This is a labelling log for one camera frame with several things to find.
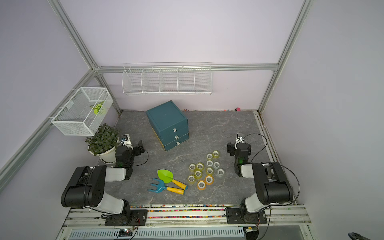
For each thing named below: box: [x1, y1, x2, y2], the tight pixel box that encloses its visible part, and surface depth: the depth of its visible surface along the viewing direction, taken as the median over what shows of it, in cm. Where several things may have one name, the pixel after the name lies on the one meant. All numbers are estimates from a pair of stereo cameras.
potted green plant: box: [85, 123, 120, 164], surface depth 83 cm
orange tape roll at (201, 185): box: [197, 180, 207, 191], surface depth 86 cm
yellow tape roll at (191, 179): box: [187, 174, 196, 185], surface depth 86 cm
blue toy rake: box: [148, 178, 185, 195], surface depth 83 cm
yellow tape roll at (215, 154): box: [212, 150, 219, 159], surface depth 97 cm
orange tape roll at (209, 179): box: [205, 175, 214, 185], surface depth 87 cm
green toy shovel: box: [157, 169, 188, 191], surface depth 88 cm
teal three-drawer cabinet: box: [145, 100, 190, 152], surface depth 91 cm
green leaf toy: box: [89, 100, 105, 115], surface depth 83 cm
